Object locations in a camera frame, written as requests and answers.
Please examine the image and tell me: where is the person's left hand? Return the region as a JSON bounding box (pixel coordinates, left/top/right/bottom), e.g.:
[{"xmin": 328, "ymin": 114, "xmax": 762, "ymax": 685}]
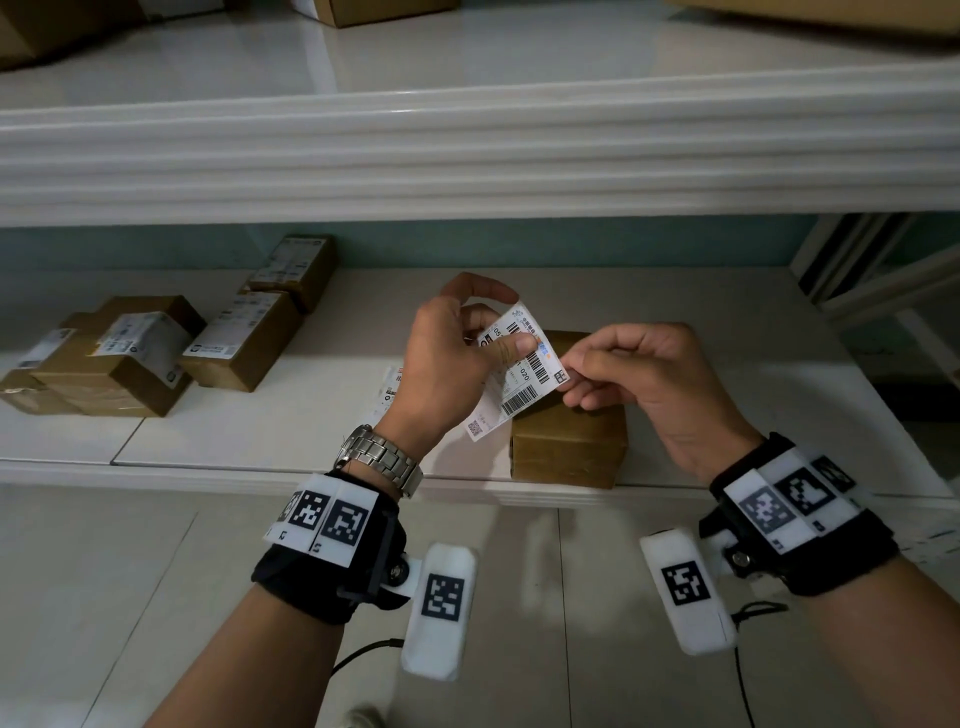
[{"xmin": 372, "ymin": 271, "xmax": 540, "ymax": 460}]

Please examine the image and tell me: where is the person's right hand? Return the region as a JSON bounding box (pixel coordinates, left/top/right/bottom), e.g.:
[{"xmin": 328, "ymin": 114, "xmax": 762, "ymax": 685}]
[{"xmin": 558, "ymin": 322, "xmax": 765, "ymax": 485}]

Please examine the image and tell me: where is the white shipping label sticker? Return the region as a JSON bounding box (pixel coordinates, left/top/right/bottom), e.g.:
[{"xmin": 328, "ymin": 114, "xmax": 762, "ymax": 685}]
[{"xmin": 462, "ymin": 301, "xmax": 569, "ymax": 444}]

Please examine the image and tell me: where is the plain taped cardboard box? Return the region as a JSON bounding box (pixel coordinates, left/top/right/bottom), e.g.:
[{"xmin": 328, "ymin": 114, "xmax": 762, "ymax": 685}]
[{"xmin": 509, "ymin": 329, "xmax": 630, "ymax": 491}]

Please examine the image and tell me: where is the person's left forearm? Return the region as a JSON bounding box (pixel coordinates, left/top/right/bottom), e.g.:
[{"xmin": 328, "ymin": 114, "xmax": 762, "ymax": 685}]
[{"xmin": 142, "ymin": 581, "xmax": 346, "ymax": 728}]

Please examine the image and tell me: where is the spare label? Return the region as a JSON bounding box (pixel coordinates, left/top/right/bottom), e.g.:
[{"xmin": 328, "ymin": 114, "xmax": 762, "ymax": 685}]
[{"xmin": 367, "ymin": 365, "xmax": 404, "ymax": 429}]

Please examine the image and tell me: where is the labelled box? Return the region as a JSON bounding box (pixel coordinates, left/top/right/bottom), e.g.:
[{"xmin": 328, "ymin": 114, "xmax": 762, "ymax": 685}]
[
  {"xmin": 178, "ymin": 290, "xmax": 305, "ymax": 394},
  {"xmin": 247, "ymin": 233, "xmax": 339, "ymax": 315},
  {"xmin": 14, "ymin": 311, "xmax": 103, "ymax": 376},
  {"xmin": 29, "ymin": 294, "xmax": 208, "ymax": 418}
]

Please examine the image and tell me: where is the shelf box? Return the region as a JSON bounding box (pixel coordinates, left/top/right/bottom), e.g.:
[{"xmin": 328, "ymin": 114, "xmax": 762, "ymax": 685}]
[
  {"xmin": 0, "ymin": 0, "xmax": 226, "ymax": 73},
  {"xmin": 288, "ymin": 0, "xmax": 463, "ymax": 30},
  {"xmin": 667, "ymin": 0, "xmax": 960, "ymax": 37}
]

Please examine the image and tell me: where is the small taped cardboard box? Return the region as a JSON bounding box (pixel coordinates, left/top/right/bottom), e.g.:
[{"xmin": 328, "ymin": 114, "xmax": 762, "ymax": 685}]
[{"xmin": 0, "ymin": 367, "xmax": 159, "ymax": 419}]

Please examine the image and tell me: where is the silver metal wristwatch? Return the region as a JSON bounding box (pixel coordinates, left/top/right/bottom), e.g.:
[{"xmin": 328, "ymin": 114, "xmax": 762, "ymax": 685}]
[{"xmin": 333, "ymin": 423, "xmax": 425, "ymax": 500}]

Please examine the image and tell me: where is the white shelf unit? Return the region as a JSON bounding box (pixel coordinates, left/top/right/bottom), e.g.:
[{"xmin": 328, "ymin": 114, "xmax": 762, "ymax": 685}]
[{"xmin": 0, "ymin": 0, "xmax": 960, "ymax": 511}]

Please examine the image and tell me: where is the white slatted side frame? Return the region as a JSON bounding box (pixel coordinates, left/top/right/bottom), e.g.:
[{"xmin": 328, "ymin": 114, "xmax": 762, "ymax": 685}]
[{"xmin": 787, "ymin": 213, "xmax": 960, "ymax": 391}]

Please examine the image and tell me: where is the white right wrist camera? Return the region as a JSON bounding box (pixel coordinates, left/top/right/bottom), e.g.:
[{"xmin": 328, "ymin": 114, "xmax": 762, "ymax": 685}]
[{"xmin": 638, "ymin": 528, "xmax": 740, "ymax": 658}]

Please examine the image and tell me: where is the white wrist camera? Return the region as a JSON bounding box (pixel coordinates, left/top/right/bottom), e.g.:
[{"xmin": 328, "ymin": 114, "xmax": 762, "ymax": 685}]
[
  {"xmin": 399, "ymin": 542, "xmax": 479, "ymax": 684},
  {"xmin": 638, "ymin": 528, "xmax": 740, "ymax": 658}
]

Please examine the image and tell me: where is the black left wrist strap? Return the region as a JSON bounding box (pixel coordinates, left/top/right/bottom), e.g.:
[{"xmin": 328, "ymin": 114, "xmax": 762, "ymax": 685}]
[{"xmin": 251, "ymin": 472, "xmax": 410, "ymax": 628}]

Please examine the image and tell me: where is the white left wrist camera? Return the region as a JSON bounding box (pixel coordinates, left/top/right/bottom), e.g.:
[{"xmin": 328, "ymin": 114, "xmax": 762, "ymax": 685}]
[{"xmin": 399, "ymin": 542, "xmax": 479, "ymax": 684}]

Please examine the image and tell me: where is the black left camera cable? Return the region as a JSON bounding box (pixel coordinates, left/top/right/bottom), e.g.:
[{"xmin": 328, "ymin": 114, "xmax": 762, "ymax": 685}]
[{"xmin": 329, "ymin": 637, "xmax": 406, "ymax": 676}]

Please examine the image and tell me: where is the black camera cable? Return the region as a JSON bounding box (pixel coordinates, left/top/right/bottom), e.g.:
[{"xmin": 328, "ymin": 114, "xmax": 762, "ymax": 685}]
[
  {"xmin": 731, "ymin": 599, "xmax": 790, "ymax": 728},
  {"xmin": 329, "ymin": 637, "xmax": 406, "ymax": 676}
]

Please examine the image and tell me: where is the black right camera cable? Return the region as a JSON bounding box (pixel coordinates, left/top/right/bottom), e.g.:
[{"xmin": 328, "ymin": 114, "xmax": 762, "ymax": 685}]
[{"xmin": 731, "ymin": 599, "xmax": 790, "ymax": 728}]

